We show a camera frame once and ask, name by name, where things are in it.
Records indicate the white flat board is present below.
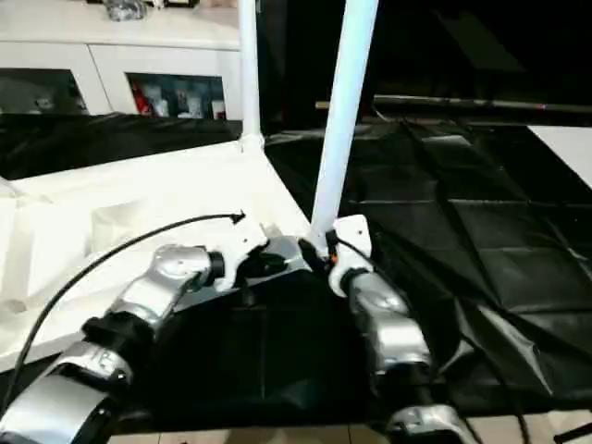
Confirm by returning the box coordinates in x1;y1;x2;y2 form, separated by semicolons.
526;124;592;184

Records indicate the white plastic table top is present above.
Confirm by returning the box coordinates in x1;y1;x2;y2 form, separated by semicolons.
0;131;325;374

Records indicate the dark patterned ornament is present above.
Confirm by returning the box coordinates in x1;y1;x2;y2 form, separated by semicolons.
104;0;142;22

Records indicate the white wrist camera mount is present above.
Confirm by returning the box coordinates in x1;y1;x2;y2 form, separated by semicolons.
327;214;375;297
216;219;269;292

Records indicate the white glass-door cabinet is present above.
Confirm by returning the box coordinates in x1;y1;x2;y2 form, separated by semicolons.
0;0;260;121

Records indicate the red cabinet item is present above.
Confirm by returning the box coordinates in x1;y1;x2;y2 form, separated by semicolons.
132;82;152;115

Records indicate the white plastic table leg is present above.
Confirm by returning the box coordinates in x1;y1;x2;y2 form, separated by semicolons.
238;0;265;154
309;0;380;244

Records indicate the black plastic table mat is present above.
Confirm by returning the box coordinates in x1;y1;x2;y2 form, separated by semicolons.
0;113;592;436

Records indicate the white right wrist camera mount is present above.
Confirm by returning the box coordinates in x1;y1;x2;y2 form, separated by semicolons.
327;214;375;297

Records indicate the large black backdrop sheet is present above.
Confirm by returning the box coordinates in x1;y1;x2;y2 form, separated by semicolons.
253;0;592;110

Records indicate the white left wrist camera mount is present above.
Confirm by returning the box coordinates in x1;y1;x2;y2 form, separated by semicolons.
216;219;269;292

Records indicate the long dark metal rod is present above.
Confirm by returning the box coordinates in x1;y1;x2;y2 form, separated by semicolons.
372;94;592;115

